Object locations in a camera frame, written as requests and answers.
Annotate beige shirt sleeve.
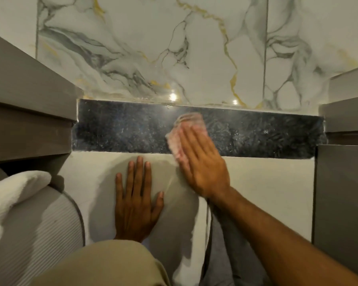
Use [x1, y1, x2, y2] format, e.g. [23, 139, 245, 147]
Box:
[29, 239, 171, 286]

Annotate grey wooden cabinet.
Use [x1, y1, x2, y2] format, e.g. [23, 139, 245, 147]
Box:
[311, 95, 358, 266]
[0, 29, 85, 165]

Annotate black granite ledge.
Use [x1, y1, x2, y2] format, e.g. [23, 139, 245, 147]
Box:
[72, 99, 328, 160]

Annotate white folded towel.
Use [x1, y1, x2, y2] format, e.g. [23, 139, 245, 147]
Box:
[0, 170, 52, 282]

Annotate pink cleaning cloth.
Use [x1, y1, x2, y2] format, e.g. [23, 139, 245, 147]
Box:
[165, 112, 210, 165]

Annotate person's left hand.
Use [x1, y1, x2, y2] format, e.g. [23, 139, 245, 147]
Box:
[114, 156, 165, 243]

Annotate person's right forearm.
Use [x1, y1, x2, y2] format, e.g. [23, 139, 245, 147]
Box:
[208, 187, 358, 286]

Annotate person's right hand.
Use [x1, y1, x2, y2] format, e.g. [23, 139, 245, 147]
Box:
[177, 123, 231, 200]

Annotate grey trousers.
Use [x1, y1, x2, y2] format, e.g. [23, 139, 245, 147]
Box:
[199, 202, 272, 286]

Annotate white ribbed bin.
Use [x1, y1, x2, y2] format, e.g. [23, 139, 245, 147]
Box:
[0, 186, 86, 286]

